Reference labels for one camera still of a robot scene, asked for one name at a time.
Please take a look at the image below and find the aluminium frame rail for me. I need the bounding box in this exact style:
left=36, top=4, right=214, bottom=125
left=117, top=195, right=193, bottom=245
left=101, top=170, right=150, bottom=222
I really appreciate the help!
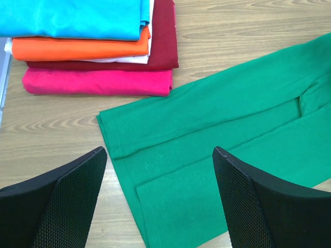
left=0, top=38, right=12, bottom=121

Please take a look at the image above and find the folded dark red t shirt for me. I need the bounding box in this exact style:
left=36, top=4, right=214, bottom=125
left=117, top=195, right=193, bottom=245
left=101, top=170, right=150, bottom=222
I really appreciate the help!
left=26, top=0, right=179, bottom=71

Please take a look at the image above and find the folded cyan t shirt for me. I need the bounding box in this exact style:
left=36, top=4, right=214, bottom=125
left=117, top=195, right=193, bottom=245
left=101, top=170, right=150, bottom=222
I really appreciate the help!
left=1, top=0, right=151, bottom=41

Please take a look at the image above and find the folded white t shirt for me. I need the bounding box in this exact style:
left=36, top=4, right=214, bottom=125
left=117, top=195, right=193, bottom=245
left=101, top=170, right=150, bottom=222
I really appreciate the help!
left=4, top=0, right=155, bottom=65

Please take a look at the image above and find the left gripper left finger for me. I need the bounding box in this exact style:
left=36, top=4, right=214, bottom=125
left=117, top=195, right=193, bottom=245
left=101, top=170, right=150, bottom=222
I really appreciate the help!
left=1, top=146, right=107, bottom=247

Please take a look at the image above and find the folded pink t shirt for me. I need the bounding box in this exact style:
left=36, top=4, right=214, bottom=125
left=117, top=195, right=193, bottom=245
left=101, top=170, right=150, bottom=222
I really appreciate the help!
left=22, top=68, right=173, bottom=97

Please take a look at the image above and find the green t shirt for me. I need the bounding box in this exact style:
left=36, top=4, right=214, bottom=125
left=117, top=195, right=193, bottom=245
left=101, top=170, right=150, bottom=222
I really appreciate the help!
left=97, top=34, right=330, bottom=247

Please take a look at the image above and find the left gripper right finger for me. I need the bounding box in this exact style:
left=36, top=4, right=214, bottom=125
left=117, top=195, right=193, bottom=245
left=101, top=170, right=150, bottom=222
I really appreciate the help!
left=213, top=147, right=330, bottom=247

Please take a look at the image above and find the folded orange t shirt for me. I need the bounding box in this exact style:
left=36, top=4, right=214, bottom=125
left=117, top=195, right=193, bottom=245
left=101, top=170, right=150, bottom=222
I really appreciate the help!
left=11, top=25, right=151, bottom=61

